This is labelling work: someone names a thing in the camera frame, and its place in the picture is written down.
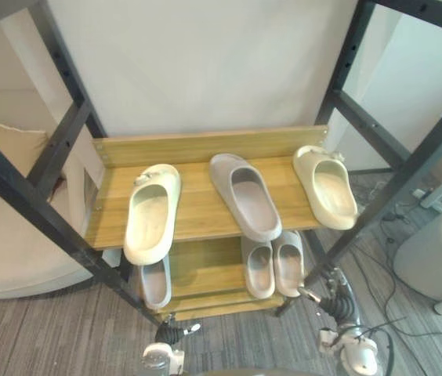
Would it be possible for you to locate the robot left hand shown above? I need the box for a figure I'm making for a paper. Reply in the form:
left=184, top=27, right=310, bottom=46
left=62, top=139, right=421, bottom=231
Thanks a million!
left=156, top=312, right=203, bottom=345

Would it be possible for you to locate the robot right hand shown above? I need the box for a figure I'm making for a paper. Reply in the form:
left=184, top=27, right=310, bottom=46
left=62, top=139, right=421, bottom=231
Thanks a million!
left=298, top=267, right=358, bottom=327

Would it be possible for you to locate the cream slipper with charm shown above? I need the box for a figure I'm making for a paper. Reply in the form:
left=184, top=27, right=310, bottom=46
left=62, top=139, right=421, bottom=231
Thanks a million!
left=122, top=163, right=182, bottom=266
left=292, top=144, right=359, bottom=231

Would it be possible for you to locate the wooden shoe rack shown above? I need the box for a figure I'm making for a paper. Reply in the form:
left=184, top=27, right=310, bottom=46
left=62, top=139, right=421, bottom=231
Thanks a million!
left=83, top=125, right=330, bottom=324

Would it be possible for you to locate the pinkish grey slipper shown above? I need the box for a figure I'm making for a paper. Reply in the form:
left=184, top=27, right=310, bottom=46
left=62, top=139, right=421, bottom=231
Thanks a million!
left=271, top=230, right=305, bottom=298

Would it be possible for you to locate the white rounded appliance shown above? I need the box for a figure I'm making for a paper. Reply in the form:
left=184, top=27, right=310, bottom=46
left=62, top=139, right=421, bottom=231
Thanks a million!
left=393, top=199, right=442, bottom=314

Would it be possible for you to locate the large grey slipper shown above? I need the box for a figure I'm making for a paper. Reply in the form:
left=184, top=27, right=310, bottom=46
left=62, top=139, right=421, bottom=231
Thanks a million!
left=208, top=152, right=284, bottom=242

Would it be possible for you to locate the beige armchair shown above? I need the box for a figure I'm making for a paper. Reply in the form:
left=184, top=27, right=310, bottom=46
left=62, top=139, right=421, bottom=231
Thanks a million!
left=0, top=89, right=100, bottom=309

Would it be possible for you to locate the beige cushion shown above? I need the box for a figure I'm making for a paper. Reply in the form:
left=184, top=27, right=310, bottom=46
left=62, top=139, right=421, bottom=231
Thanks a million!
left=0, top=115, right=49, bottom=177

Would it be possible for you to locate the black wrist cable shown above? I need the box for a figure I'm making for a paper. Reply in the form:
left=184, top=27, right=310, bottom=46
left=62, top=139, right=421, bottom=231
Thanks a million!
left=356, top=327, right=397, bottom=376

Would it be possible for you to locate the black floor cable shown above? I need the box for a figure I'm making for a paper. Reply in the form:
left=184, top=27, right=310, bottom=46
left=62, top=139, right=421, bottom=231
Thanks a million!
left=338, top=211, right=414, bottom=334

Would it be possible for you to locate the black metal side frame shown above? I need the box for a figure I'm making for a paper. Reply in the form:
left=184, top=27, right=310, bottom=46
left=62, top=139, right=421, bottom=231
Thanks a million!
left=0, top=0, right=167, bottom=326
left=275, top=0, right=442, bottom=318

